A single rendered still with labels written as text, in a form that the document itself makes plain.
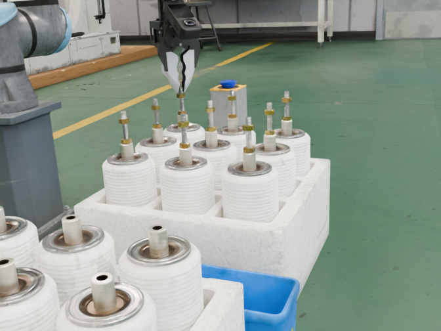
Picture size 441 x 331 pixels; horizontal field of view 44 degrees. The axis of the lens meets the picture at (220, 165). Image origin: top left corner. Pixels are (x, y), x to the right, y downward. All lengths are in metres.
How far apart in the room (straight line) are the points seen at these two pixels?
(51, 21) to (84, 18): 3.20
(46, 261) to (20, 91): 0.68
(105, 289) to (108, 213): 0.45
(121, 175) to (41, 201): 0.42
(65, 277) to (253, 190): 0.34
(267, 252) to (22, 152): 0.65
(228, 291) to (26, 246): 0.27
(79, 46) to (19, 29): 2.88
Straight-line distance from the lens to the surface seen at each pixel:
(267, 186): 0.88
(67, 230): 0.69
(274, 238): 0.85
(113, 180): 0.98
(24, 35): 1.33
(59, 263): 0.67
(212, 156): 1.01
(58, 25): 1.41
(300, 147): 1.09
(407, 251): 1.21
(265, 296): 0.86
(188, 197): 0.92
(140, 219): 0.94
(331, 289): 1.05
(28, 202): 1.32
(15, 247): 0.74
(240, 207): 0.88
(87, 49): 4.28
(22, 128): 1.28
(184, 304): 0.63
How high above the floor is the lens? 0.54
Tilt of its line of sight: 18 degrees down
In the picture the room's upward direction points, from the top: 3 degrees counter-clockwise
